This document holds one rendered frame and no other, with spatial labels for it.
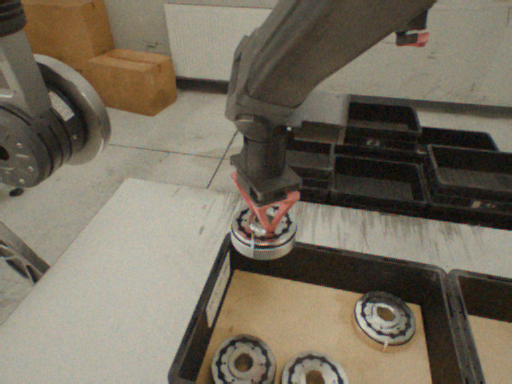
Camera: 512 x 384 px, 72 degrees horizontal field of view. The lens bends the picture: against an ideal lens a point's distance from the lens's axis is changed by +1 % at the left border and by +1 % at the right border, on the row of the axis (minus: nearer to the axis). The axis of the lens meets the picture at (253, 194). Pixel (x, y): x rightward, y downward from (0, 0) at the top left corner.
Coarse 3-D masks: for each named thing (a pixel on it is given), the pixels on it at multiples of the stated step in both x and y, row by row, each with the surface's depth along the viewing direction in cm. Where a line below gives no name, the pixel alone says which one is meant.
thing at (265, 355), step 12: (240, 336) 59; (252, 336) 59; (228, 348) 57; (252, 348) 58; (264, 348) 57; (216, 360) 56; (228, 360) 56; (264, 360) 56; (216, 372) 54; (228, 372) 54; (264, 372) 54
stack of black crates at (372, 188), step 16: (336, 160) 173; (352, 160) 171; (368, 160) 169; (384, 160) 168; (336, 176) 176; (352, 176) 176; (368, 176) 175; (384, 176) 173; (400, 176) 171; (416, 176) 162; (336, 192) 150; (352, 192) 149; (368, 192) 166; (384, 192) 166; (400, 192) 166; (416, 192) 158; (352, 208) 155; (368, 208) 152; (384, 208) 150; (400, 208) 149; (416, 208) 147
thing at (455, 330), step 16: (224, 240) 67; (224, 256) 64; (352, 256) 64; (368, 256) 64; (384, 256) 64; (432, 272) 62; (208, 288) 58; (448, 288) 58; (448, 304) 58; (192, 320) 54; (448, 320) 54; (192, 336) 52; (176, 352) 50; (464, 352) 50; (176, 368) 48; (464, 368) 48
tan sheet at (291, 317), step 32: (256, 288) 70; (288, 288) 70; (320, 288) 70; (224, 320) 65; (256, 320) 65; (288, 320) 65; (320, 320) 65; (384, 320) 65; (416, 320) 65; (288, 352) 60; (352, 352) 60; (384, 352) 60; (416, 352) 60
